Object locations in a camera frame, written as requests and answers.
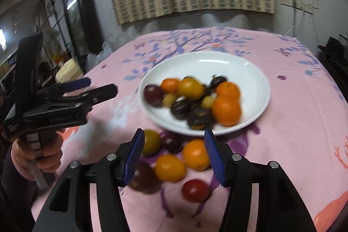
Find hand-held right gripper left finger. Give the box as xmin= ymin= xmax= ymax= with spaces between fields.
xmin=33 ymin=128 xmax=145 ymax=232

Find dark red plum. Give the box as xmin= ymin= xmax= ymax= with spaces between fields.
xmin=143 ymin=84 xmax=165 ymax=107
xmin=161 ymin=132 xmax=183 ymax=154
xmin=182 ymin=179 xmax=210 ymax=202

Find green yellow citrus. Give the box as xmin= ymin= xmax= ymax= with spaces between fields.
xmin=141 ymin=130 xmax=161 ymax=155
xmin=201 ymin=95 xmax=215 ymax=110

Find person's left hand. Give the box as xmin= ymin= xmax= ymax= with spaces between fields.
xmin=11 ymin=131 xmax=64 ymax=181

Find white cable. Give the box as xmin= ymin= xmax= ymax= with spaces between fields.
xmin=285 ymin=1 xmax=301 ymax=37

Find black tripod stand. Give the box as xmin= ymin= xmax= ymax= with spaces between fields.
xmin=41 ymin=0 xmax=68 ymax=58

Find black hat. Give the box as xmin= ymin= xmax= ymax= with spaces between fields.
xmin=318 ymin=37 xmax=348 ymax=61

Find large orange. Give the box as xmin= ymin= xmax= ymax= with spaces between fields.
xmin=216 ymin=82 xmax=241 ymax=101
xmin=177 ymin=77 xmax=205 ymax=100
xmin=211 ymin=95 xmax=242 ymax=127

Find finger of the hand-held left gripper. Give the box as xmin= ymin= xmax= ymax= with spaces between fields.
xmin=63 ymin=84 xmax=118 ymax=113
xmin=37 ymin=78 xmax=91 ymax=98

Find person's left forearm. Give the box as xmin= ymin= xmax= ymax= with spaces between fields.
xmin=0 ymin=150 xmax=37 ymax=232

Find pink printed tablecloth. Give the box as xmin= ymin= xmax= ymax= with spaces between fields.
xmin=31 ymin=26 xmax=348 ymax=232

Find dark wooden cabinet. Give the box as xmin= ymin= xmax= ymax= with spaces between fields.
xmin=60 ymin=0 xmax=104 ymax=57

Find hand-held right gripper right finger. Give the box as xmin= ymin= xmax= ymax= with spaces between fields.
xmin=204 ymin=129 xmax=317 ymax=232

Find white oval plate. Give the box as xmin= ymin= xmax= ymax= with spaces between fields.
xmin=138 ymin=52 xmax=271 ymax=137

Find small orange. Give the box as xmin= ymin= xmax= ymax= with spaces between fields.
xmin=183 ymin=139 xmax=210 ymax=171
xmin=154 ymin=154 xmax=186 ymax=182
xmin=160 ymin=78 xmax=180 ymax=93

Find white wall sockets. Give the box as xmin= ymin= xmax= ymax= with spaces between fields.
xmin=280 ymin=0 xmax=320 ymax=14

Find clear plastic bag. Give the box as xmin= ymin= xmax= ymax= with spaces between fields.
xmin=86 ymin=41 xmax=114 ymax=70

